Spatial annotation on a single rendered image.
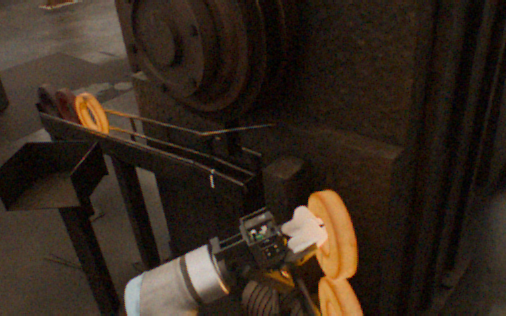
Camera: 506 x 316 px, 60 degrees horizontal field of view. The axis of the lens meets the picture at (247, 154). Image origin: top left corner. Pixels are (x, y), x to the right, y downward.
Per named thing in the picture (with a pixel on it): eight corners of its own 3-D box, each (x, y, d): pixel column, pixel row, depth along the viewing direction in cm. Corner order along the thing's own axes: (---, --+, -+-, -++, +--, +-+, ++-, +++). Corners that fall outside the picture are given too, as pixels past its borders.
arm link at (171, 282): (150, 326, 80) (128, 276, 80) (212, 298, 80) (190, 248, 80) (136, 347, 71) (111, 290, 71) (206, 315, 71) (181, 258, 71)
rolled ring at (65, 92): (67, 91, 172) (75, 88, 174) (50, 89, 185) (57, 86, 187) (85, 134, 179) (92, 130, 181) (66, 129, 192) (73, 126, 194)
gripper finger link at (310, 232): (336, 213, 71) (284, 236, 71) (344, 237, 74) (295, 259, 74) (328, 201, 74) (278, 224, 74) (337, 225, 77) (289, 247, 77)
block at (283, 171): (290, 221, 125) (287, 149, 113) (314, 232, 121) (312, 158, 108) (267, 242, 119) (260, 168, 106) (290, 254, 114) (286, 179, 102)
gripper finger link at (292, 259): (319, 248, 72) (270, 271, 72) (321, 254, 73) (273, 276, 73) (309, 230, 76) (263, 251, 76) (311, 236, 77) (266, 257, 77)
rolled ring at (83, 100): (70, 102, 176) (77, 99, 178) (93, 143, 178) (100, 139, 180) (83, 89, 161) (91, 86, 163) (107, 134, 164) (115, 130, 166)
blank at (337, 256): (322, 175, 82) (305, 178, 81) (359, 218, 68) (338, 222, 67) (324, 243, 88) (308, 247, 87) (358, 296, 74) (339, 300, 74)
